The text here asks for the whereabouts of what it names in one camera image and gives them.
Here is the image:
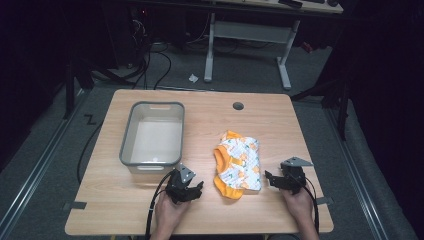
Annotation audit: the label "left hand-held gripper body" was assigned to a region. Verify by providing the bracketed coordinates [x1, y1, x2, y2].
[164, 162, 198, 205]

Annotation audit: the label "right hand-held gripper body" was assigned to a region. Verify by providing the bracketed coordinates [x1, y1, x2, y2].
[279, 156, 315, 196]

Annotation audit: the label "person's left hand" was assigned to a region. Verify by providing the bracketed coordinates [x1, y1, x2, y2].
[154, 191, 192, 234]

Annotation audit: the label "person's right hand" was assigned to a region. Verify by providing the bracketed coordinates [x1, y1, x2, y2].
[280, 185, 316, 228]

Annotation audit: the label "orange and white baby pants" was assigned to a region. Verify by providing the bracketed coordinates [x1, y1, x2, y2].
[212, 129, 262, 201]

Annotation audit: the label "grey-rimmed white plastic basin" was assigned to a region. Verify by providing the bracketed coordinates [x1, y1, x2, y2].
[118, 100, 186, 175]

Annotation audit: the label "black metal stand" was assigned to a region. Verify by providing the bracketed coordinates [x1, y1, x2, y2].
[62, 54, 134, 120]
[290, 74, 351, 141]

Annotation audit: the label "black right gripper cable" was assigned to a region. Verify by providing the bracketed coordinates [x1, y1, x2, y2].
[299, 175, 321, 234]

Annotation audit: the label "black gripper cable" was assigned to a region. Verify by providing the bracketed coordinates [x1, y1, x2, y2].
[299, 175, 321, 234]
[144, 169, 176, 240]

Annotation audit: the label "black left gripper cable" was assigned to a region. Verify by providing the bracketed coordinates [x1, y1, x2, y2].
[144, 169, 176, 240]

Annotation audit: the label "metal floor rail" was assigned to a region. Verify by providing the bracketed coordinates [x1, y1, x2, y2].
[324, 106, 389, 240]
[0, 88, 88, 239]

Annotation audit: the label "black floor cable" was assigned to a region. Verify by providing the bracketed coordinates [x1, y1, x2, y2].
[76, 121, 105, 184]

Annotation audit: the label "bundle of black cables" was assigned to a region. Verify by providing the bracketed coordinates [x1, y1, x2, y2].
[123, 16, 173, 90]

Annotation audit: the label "white metal desk frame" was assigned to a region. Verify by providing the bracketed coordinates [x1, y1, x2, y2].
[203, 12, 302, 91]

